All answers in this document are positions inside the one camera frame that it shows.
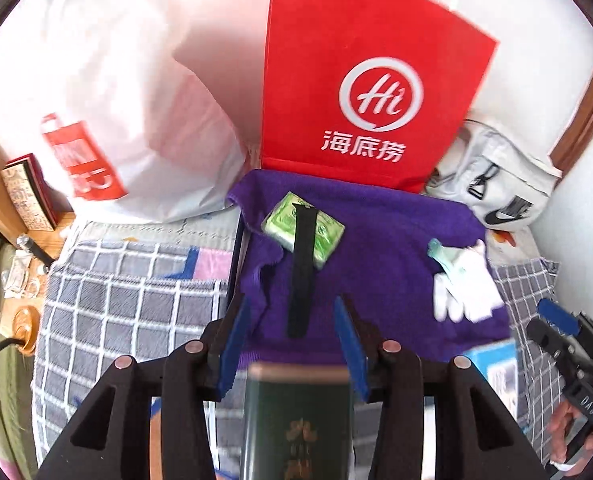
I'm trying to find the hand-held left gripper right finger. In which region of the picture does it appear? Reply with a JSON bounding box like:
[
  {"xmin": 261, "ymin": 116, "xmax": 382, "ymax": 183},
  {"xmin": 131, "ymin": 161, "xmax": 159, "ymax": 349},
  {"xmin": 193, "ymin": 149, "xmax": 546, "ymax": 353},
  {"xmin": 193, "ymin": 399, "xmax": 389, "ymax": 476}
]
[{"xmin": 332, "ymin": 295, "xmax": 549, "ymax": 480}]

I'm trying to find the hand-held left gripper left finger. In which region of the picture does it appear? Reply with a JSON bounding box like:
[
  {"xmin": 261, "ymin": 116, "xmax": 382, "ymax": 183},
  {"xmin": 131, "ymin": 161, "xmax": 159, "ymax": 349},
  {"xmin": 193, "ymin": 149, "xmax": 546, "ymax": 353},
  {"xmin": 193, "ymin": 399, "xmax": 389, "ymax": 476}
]
[{"xmin": 36, "ymin": 292, "xmax": 252, "ymax": 480}]

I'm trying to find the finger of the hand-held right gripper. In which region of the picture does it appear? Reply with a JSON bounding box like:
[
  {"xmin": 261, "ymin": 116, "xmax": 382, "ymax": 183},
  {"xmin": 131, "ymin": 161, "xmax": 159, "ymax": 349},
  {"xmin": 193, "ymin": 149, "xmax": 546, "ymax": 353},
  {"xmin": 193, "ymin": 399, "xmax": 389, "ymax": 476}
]
[
  {"xmin": 536, "ymin": 299, "xmax": 583, "ymax": 337},
  {"xmin": 526, "ymin": 320, "xmax": 575, "ymax": 367}
]

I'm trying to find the black strap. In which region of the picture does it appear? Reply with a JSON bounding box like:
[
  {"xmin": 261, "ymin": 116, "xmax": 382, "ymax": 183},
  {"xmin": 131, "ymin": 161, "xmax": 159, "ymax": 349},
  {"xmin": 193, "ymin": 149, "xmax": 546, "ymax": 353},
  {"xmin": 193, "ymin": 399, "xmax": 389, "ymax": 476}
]
[{"xmin": 286, "ymin": 201, "xmax": 322, "ymax": 338}]

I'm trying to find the white glove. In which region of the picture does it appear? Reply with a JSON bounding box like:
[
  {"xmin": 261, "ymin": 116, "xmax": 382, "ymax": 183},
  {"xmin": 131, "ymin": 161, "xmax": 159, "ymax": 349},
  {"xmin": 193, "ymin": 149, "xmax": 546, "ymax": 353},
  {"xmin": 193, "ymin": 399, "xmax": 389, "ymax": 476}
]
[{"xmin": 432, "ymin": 239, "xmax": 504, "ymax": 323}]

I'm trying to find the teal small packet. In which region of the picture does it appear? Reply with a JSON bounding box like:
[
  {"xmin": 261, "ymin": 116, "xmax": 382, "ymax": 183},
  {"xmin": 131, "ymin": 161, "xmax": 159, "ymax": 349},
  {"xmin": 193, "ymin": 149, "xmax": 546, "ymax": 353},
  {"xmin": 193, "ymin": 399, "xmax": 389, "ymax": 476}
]
[{"xmin": 427, "ymin": 239, "xmax": 459, "ymax": 273}]

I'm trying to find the purple fabric bin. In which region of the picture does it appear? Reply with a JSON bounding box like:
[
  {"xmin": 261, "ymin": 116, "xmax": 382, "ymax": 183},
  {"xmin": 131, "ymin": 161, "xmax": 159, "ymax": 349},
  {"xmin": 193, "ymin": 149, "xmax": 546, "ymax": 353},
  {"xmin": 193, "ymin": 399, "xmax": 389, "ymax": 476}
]
[{"xmin": 225, "ymin": 169, "xmax": 513, "ymax": 401}]

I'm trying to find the green tissue packet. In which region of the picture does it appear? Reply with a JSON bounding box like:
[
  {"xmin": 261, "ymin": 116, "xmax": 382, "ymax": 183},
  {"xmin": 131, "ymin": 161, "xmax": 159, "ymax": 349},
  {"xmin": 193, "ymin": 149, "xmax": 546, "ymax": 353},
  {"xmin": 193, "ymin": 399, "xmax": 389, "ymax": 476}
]
[{"xmin": 260, "ymin": 191, "xmax": 346, "ymax": 270}]

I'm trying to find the person's right hand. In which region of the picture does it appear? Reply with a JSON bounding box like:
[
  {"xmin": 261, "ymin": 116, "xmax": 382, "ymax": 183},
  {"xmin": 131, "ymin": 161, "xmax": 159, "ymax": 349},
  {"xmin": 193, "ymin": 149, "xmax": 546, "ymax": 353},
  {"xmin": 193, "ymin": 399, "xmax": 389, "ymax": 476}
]
[{"xmin": 549, "ymin": 402, "xmax": 593, "ymax": 466}]

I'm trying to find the blue tissue pack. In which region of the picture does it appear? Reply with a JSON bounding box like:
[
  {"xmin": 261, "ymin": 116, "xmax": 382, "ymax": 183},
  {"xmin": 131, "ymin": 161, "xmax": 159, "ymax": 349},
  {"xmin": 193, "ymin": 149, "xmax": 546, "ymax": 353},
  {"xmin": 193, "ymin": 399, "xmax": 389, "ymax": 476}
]
[{"xmin": 463, "ymin": 338, "xmax": 519, "ymax": 416}]

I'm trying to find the dark green tin box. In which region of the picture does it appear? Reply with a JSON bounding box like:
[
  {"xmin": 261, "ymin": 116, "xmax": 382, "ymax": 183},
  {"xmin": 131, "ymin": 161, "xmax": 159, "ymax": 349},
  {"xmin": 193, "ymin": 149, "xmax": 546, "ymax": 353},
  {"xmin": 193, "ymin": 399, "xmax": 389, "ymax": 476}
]
[{"xmin": 241, "ymin": 362, "xmax": 354, "ymax": 480}]

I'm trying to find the grey checked blanket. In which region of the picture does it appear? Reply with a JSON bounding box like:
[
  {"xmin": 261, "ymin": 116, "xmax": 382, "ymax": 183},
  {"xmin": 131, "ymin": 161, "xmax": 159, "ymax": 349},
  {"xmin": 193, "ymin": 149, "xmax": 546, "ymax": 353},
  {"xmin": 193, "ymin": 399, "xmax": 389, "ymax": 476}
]
[{"xmin": 31, "ymin": 237, "xmax": 564, "ymax": 480}]

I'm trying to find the grey waist bag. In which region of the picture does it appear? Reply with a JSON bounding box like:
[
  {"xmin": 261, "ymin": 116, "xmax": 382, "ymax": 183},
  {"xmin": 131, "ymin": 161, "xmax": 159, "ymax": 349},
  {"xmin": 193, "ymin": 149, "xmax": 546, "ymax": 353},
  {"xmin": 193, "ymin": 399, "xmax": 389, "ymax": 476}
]
[{"xmin": 423, "ymin": 120, "xmax": 564, "ymax": 233}]

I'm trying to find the round wooden object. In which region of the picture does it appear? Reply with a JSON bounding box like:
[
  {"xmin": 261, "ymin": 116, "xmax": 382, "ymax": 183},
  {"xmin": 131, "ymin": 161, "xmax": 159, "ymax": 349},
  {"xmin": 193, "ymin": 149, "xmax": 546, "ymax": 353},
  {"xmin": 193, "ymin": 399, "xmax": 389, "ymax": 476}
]
[{"xmin": 14, "ymin": 307, "xmax": 40, "ymax": 356}]

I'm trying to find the black cylindrical object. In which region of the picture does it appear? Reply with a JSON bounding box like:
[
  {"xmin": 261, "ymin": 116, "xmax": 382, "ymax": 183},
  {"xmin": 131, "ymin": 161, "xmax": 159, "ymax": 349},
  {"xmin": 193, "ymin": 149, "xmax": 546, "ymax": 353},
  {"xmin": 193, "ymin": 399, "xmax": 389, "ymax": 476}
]
[{"xmin": 16, "ymin": 234, "xmax": 57, "ymax": 263}]

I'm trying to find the patterned book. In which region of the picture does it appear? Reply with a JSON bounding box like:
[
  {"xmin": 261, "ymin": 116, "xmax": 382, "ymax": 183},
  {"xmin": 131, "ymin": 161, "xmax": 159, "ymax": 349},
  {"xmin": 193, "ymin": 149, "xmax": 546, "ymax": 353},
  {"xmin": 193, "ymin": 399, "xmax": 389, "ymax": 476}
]
[{"xmin": 0, "ymin": 154, "xmax": 60, "ymax": 233}]

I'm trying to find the white plastic bag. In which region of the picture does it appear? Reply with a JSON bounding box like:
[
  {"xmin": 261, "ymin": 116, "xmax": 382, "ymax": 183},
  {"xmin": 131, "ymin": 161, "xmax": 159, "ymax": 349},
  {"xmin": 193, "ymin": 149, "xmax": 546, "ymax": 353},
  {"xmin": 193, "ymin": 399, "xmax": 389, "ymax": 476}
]
[{"xmin": 0, "ymin": 0, "xmax": 250, "ymax": 223}]

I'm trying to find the red paper bag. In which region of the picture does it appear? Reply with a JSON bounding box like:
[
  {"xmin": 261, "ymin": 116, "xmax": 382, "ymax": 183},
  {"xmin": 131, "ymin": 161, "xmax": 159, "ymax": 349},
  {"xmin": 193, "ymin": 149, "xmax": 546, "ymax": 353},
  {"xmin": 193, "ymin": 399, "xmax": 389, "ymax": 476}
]
[{"xmin": 259, "ymin": 0, "xmax": 499, "ymax": 195}]

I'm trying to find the brown wooden door frame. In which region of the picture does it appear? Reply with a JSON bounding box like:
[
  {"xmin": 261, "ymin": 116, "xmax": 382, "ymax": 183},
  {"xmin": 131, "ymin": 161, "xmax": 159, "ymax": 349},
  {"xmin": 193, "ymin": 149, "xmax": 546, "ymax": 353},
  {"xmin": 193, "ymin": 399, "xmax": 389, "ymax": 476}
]
[{"xmin": 549, "ymin": 45, "xmax": 593, "ymax": 176}]

